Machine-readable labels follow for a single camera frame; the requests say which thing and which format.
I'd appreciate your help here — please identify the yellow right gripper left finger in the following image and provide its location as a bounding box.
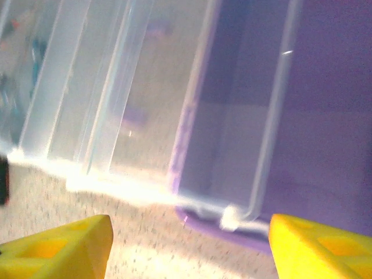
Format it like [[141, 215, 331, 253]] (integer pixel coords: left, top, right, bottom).
[[0, 214, 114, 279]]

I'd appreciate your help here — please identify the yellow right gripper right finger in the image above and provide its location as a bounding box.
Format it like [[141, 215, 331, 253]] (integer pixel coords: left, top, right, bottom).
[[269, 213, 372, 279]]

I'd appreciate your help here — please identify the clear purple plastic tool case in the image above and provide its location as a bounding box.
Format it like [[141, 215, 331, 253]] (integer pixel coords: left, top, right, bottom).
[[0, 0, 372, 256]]

